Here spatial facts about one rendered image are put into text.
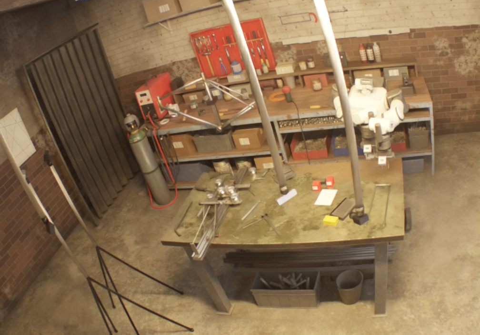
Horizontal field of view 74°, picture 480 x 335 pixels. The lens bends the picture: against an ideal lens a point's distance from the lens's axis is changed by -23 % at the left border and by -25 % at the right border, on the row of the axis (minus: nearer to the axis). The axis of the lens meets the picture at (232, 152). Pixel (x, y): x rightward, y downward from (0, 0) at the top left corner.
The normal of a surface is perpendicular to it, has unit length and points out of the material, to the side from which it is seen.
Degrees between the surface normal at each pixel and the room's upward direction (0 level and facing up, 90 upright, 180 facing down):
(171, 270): 0
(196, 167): 90
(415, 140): 90
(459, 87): 90
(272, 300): 90
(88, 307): 0
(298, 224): 0
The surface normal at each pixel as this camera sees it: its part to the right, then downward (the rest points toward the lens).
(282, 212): -0.29, -0.84
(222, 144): -0.31, 0.53
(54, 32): 0.91, -0.08
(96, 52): 0.38, 0.35
